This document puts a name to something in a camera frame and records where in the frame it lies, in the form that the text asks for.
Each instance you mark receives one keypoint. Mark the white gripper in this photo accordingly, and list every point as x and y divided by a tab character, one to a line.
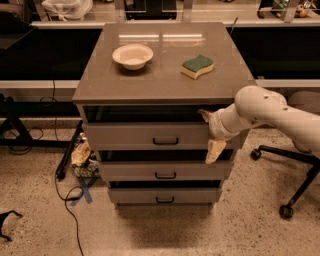
216	128

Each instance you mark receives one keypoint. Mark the grey top drawer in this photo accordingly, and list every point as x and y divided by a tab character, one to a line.
148	136

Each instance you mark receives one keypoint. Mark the grey drawer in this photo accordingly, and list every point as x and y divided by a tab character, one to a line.
165	196
148	136
164	171

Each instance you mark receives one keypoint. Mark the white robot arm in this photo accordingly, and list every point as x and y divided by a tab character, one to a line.
255	106

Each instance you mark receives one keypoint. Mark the grey drawer cabinet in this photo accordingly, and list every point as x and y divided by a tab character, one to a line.
160	92

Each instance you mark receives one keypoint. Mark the grey bottom drawer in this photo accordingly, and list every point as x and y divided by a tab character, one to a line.
165	196

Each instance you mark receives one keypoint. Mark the grey middle drawer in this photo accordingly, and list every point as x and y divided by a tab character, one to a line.
164	171

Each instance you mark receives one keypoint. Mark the green yellow sponge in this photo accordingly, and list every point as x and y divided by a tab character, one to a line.
197	66

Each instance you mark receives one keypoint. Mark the white bowl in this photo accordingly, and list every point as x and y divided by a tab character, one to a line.
132	56

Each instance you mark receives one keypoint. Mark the snack bag on floor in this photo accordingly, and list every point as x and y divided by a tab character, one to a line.
84	163

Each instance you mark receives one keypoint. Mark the blue tape cross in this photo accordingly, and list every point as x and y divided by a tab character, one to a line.
85	184

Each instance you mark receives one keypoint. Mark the black leaning bar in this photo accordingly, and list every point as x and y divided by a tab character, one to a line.
60	171

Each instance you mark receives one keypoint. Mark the white plastic bag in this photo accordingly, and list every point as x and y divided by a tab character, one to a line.
67	9

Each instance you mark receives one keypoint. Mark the black desk frame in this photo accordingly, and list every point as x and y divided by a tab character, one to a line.
24	138

